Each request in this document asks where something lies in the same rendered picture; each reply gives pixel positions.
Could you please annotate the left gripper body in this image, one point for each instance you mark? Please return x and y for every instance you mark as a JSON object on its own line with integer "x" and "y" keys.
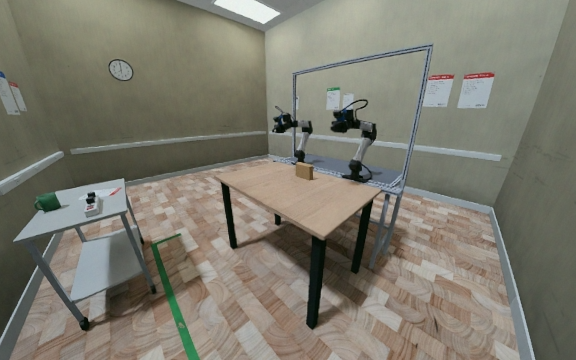
{"x": 344, "y": 124}

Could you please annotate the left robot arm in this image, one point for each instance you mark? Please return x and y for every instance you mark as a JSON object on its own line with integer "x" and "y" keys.
{"x": 354, "y": 164}

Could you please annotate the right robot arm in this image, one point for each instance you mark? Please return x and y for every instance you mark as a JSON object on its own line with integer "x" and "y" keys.
{"x": 306, "y": 132}

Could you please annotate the brown cardboard box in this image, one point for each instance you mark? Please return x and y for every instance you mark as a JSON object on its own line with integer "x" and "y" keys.
{"x": 304, "y": 171}

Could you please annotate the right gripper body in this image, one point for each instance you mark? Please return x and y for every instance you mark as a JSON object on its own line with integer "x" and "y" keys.
{"x": 283, "y": 127}

